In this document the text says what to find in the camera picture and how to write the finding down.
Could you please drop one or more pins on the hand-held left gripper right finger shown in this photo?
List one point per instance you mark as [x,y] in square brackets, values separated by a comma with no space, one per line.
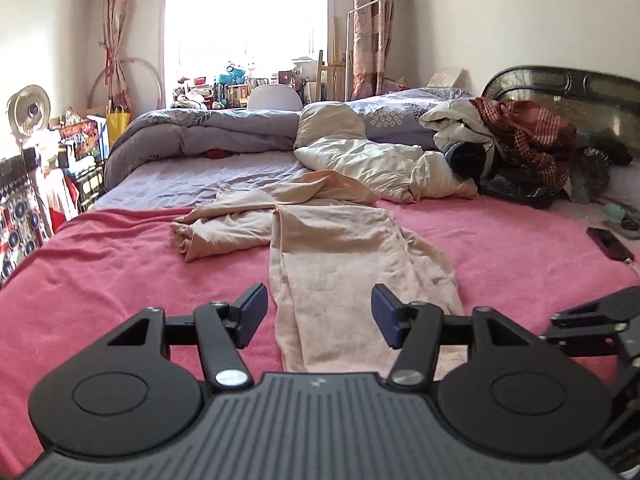
[387,320]

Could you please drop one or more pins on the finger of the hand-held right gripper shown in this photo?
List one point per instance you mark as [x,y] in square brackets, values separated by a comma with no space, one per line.
[580,346]
[605,310]

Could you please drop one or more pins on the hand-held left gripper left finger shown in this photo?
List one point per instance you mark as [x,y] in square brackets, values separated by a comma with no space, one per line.
[252,312]

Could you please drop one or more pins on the beige pants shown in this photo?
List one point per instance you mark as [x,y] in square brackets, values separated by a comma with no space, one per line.
[340,260]

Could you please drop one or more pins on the dark green clothes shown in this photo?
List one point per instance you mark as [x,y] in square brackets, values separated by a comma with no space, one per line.
[600,160]

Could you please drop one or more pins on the dark red phone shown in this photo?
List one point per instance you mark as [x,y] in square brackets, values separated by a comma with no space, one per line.
[610,244]

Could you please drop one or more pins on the teal cloth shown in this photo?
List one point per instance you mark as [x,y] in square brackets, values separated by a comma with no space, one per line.
[614,211]

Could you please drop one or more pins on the lavender striped bed sheet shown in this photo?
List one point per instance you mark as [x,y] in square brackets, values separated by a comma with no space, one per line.
[200,180]

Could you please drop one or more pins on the pink bed blanket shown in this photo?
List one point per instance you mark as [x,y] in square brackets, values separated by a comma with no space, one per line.
[100,270]

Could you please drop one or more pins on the cream comforter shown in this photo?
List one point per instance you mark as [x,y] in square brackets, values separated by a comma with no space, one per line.
[360,160]

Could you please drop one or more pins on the small red cloth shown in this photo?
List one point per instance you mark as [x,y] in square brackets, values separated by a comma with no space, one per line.
[216,153]

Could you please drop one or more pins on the grey patterned duvet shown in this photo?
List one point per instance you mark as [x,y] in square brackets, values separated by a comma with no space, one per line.
[200,132]

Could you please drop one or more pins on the red plaid cloth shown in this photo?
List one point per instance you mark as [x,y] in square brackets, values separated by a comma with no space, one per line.
[530,135]

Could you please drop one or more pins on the grey patterned pillow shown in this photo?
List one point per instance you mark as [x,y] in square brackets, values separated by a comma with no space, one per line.
[395,115]

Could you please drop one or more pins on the white jacket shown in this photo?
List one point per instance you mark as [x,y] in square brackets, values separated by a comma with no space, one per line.
[450,120]

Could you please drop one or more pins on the dark metal headboard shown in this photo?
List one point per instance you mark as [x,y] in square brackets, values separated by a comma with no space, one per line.
[575,82]

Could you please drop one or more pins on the yellow bag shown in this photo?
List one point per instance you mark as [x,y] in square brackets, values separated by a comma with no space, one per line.
[119,125]

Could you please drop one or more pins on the white and red garment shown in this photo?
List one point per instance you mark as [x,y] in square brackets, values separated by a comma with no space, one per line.
[55,180]

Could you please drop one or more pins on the blue plush toy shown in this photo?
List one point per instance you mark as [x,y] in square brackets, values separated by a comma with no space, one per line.
[231,74]

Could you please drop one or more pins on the colourful printed box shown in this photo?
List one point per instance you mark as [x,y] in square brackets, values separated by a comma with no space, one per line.
[80,140]

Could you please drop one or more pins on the white plush toy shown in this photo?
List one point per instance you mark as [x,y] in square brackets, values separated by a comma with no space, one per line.
[252,66]

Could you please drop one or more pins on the wooden easel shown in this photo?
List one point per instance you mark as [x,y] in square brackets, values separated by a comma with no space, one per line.
[331,77]

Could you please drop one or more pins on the beige book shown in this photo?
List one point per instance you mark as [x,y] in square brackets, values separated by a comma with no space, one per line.
[447,78]

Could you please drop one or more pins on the pink hula hoop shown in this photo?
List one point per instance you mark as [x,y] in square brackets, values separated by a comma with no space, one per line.
[150,67]

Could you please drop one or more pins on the pink floral curtain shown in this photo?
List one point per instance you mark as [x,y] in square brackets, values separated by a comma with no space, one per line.
[372,35]
[116,35]

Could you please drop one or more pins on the white standing fan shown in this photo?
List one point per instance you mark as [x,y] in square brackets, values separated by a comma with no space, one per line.
[30,110]

